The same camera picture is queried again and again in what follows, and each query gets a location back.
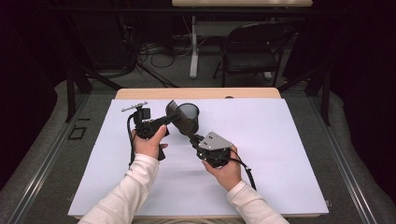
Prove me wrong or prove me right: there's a black folding chair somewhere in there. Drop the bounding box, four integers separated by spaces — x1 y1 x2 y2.
212 21 297 89

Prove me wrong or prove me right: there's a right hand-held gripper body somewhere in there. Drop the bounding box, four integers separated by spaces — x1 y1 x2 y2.
194 131 234 170

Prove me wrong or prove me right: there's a black hairbrush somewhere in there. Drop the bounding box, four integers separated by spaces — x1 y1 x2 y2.
164 99 203 142

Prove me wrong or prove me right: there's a left hand-held gripper black cable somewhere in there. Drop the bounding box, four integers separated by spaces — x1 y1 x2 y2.
126 112 139 170

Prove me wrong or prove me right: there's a hand-held gripper black cable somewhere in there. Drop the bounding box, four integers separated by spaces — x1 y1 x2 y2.
229 148 258 191
126 112 139 170

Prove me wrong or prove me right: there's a person's right hand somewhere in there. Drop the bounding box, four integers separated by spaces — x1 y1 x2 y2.
202 145 244 192

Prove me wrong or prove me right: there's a white-legged desk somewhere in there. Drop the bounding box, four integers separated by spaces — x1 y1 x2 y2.
171 0 314 80

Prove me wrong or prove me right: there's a white table mat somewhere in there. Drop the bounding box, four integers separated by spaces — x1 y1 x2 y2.
67 98 330 218

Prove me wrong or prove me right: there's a grey floor rail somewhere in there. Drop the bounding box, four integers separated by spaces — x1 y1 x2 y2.
7 92 92 224
306 92 379 224

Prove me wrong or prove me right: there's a tangle of floor cables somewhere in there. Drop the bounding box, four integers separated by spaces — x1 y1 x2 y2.
118 13 194 89

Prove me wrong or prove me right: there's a person's left hand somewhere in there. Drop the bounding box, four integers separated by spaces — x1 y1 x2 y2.
131 124 169 161

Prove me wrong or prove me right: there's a right hand-held gripper black cable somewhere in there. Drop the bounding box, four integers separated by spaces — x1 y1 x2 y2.
229 148 258 191

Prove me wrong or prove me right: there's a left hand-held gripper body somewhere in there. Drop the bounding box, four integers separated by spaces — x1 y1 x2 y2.
120 101 161 140

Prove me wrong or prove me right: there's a wooden table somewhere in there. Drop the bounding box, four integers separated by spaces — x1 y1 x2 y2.
74 87 323 220

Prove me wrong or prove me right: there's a black metal stand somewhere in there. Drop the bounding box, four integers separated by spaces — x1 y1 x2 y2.
277 64 332 127
64 60 124 123

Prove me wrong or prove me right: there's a black mesh cup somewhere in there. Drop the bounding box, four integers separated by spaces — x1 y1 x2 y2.
177 103 201 135

